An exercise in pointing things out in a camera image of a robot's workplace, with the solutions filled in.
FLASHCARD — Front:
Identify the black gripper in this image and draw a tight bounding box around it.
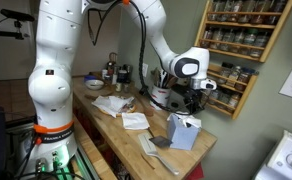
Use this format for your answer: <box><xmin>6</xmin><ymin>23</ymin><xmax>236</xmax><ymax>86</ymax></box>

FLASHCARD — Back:
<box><xmin>183</xmin><ymin>88</ymin><xmax>205</xmax><ymax>116</ymax></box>

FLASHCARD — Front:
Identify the white tissue napkin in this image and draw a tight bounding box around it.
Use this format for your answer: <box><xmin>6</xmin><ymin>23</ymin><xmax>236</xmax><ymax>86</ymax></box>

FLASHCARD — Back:
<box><xmin>166</xmin><ymin>112</ymin><xmax>203</xmax><ymax>129</ymax></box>

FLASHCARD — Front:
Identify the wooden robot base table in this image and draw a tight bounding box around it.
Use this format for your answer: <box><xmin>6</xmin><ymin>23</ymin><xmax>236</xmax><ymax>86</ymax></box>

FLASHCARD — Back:
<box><xmin>70</xmin><ymin>114</ymin><xmax>119</xmax><ymax>180</ymax></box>

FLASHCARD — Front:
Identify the blue tissue box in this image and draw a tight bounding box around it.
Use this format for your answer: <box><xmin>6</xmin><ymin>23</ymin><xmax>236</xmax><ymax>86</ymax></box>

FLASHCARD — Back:
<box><xmin>166</xmin><ymin>113</ymin><xmax>200</xmax><ymax>151</ymax></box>

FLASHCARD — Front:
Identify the white utensil crock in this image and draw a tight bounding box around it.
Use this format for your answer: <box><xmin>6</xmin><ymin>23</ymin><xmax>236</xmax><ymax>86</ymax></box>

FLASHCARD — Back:
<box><xmin>149</xmin><ymin>84</ymin><xmax>172</xmax><ymax>111</ymax></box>

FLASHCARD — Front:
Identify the wooden cooking spatula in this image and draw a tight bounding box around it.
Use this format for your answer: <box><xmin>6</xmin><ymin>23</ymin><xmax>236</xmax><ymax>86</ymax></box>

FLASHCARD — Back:
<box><xmin>165</xmin><ymin>75</ymin><xmax>179</xmax><ymax>89</ymax></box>

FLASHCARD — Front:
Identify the black metal spatula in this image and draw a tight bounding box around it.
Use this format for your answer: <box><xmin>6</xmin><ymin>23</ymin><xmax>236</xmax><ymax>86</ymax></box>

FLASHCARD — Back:
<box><xmin>148</xmin><ymin>128</ymin><xmax>174</xmax><ymax>149</ymax></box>

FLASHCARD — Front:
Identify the wooden spice rack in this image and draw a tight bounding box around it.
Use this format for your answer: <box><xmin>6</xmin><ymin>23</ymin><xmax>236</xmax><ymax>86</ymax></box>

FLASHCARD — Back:
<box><xmin>199</xmin><ymin>63</ymin><xmax>259</xmax><ymax>120</ymax></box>
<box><xmin>194</xmin><ymin>0</ymin><xmax>292</xmax><ymax>64</ymax></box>

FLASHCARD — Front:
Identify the white plastic spatula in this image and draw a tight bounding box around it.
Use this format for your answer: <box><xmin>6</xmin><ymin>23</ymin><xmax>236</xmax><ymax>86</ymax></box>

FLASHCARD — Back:
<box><xmin>137</xmin><ymin>132</ymin><xmax>180</xmax><ymax>176</ymax></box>

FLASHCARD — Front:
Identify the flat white paper towel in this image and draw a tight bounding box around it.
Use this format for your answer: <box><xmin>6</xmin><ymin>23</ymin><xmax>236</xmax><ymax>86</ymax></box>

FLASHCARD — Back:
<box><xmin>121</xmin><ymin>112</ymin><xmax>151</xmax><ymax>131</ymax></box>

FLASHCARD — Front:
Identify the colourful patterned plate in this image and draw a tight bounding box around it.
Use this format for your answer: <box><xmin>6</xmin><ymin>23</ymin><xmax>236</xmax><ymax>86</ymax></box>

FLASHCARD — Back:
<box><xmin>114</xmin><ymin>96</ymin><xmax>138</xmax><ymax>118</ymax></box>

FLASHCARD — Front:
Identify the red cloth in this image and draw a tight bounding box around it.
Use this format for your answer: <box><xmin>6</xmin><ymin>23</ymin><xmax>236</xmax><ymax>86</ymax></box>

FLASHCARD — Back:
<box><xmin>185</xmin><ymin>163</ymin><xmax>205</xmax><ymax>180</ymax></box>

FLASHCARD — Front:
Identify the crumpled white paper towel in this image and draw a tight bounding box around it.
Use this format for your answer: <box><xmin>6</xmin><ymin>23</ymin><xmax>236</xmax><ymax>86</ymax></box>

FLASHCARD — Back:
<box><xmin>91</xmin><ymin>95</ymin><xmax>136</xmax><ymax>119</ymax></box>

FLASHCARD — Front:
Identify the white ceramic bowl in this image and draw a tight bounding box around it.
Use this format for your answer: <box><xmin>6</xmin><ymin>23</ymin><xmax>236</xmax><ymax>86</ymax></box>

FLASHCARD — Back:
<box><xmin>84</xmin><ymin>79</ymin><xmax>105</xmax><ymax>91</ymax></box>

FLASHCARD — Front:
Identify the white stove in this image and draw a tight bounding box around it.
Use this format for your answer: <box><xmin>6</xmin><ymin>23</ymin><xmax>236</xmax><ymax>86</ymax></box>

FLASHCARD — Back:
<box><xmin>252</xmin><ymin>129</ymin><xmax>292</xmax><ymax>180</ymax></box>

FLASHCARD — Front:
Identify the white wall outlet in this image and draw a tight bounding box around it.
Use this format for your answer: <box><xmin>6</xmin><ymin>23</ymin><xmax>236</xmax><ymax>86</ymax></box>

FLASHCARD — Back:
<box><xmin>141</xmin><ymin>63</ymin><xmax>149</xmax><ymax>78</ymax></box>

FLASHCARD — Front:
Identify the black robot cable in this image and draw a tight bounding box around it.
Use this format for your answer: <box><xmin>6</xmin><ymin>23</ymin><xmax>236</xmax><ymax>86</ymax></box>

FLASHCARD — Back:
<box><xmin>129</xmin><ymin>0</ymin><xmax>194</xmax><ymax>116</ymax></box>

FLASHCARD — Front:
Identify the black tripod camera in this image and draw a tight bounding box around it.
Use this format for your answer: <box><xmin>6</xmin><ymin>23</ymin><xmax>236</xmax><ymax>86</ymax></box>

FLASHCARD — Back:
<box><xmin>0</xmin><ymin>8</ymin><xmax>36</xmax><ymax>41</ymax></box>

